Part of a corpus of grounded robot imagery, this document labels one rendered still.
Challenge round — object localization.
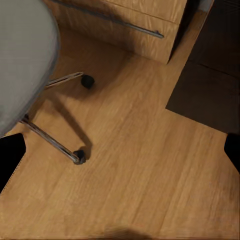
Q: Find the swivel chair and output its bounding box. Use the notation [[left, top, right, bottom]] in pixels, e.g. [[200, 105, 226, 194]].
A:
[[0, 0, 95, 165]]

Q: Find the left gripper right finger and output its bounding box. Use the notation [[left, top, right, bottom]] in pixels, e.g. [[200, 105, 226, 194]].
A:
[[224, 133, 240, 173]]

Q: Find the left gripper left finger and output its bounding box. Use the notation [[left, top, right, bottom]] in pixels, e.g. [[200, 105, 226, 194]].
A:
[[0, 133, 27, 192]]

